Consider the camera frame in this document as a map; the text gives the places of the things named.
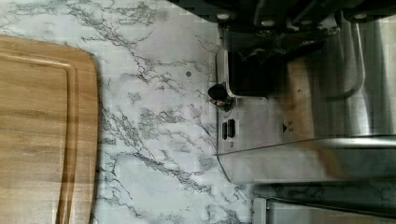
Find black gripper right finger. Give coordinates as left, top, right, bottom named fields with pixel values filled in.
left=343, top=0, right=396, bottom=23

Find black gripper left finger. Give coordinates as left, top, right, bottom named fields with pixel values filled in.
left=249, top=0, right=339, bottom=59

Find stainless steel slot toaster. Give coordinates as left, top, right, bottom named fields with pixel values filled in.
left=217, top=17, right=395, bottom=184

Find stainless steel toaster oven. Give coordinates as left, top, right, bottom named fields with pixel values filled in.
left=252, top=179, right=396, bottom=224

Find wooden cutting board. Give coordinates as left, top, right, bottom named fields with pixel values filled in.
left=0, top=35, right=98, bottom=224

